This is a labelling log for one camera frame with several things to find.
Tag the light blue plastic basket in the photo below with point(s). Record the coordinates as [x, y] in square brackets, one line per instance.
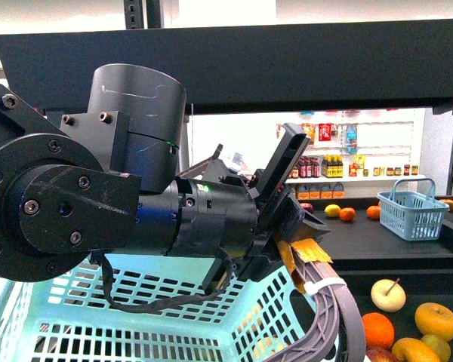
[68, 319]

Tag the pale cream apple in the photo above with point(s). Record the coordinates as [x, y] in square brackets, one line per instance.
[388, 295]

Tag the yellow apple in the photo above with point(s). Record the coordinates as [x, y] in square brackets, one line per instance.
[436, 319]

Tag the blue basket on far shelf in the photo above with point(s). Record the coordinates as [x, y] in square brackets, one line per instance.
[411, 215]

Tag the yellow orange fruit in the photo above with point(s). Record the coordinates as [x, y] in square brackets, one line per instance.
[410, 349]

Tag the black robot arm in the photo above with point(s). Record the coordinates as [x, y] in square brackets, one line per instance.
[107, 253]

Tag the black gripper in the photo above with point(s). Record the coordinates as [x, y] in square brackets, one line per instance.
[226, 216]

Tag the far black fruit shelf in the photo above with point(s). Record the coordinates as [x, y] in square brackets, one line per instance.
[367, 239]

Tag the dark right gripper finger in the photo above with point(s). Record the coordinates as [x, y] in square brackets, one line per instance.
[335, 307]

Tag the olive brown fruit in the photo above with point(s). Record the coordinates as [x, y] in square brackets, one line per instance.
[438, 345]

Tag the white sauce shelf unit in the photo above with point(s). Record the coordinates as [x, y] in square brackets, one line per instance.
[357, 153]

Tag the black shelf upright post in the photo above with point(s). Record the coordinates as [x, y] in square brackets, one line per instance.
[141, 14]

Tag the black shelf board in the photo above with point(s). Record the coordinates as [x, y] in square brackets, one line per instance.
[323, 66]

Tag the red apple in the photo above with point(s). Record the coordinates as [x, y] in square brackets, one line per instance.
[380, 355]

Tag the large orange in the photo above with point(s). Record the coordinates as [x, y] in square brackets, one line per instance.
[379, 330]

